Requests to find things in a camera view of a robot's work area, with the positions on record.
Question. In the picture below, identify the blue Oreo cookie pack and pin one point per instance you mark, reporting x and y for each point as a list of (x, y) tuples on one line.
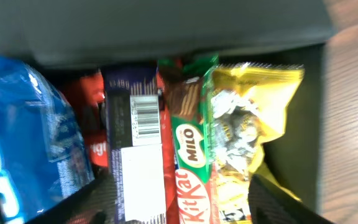
[(43, 159)]

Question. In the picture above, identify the red snack bag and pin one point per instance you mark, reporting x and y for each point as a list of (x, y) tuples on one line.
[(87, 96)]

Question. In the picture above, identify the dark purple chocolate bar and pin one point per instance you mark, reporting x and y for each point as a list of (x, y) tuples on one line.
[(135, 143)]

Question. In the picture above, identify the black box with lid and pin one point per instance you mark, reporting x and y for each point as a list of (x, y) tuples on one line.
[(84, 34)]

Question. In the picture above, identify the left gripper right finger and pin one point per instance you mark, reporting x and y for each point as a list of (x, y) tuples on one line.
[(271, 205)]

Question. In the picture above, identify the yellow snack bag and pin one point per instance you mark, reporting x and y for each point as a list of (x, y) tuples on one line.
[(249, 104)]

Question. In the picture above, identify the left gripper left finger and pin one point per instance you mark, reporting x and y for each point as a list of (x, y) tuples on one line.
[(94, 203)]

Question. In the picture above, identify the red KitKat bar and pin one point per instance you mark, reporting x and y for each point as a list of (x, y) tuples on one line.
[(186, 93)]

